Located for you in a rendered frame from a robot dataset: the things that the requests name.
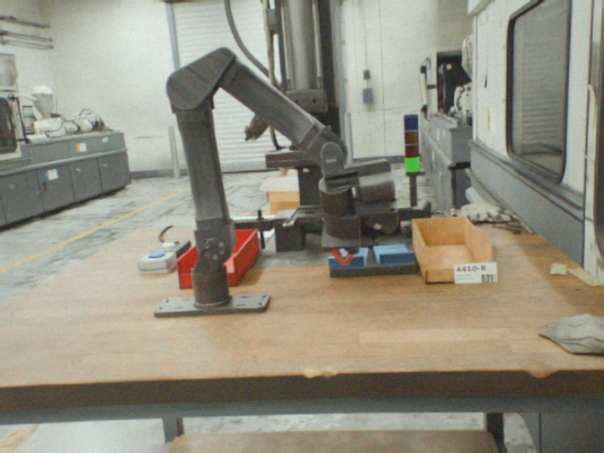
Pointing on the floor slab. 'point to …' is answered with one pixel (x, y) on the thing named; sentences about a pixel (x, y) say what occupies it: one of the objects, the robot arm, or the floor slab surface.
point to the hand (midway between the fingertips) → (344, 261)
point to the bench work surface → (302, 350)
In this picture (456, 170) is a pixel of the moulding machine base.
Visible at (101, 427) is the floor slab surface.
